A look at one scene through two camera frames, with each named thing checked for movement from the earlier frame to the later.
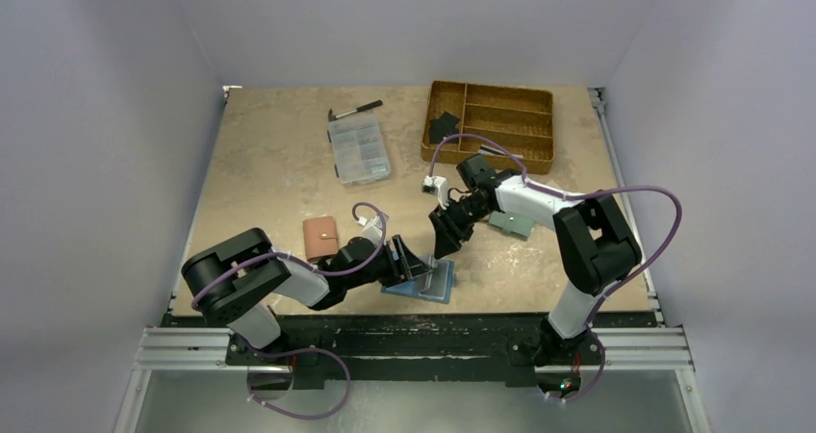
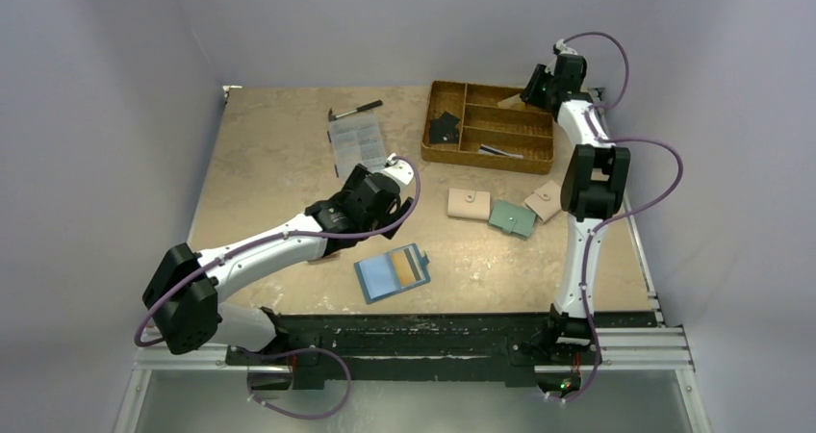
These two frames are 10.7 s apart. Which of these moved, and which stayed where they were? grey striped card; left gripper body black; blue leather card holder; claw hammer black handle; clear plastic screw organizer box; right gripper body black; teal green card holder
Moved: right gripper body black; left gripper body black; blue leather card holder
Stayed: claw hammer black handle; teal green card holder; clear plastic screw organizer box; grey striped card
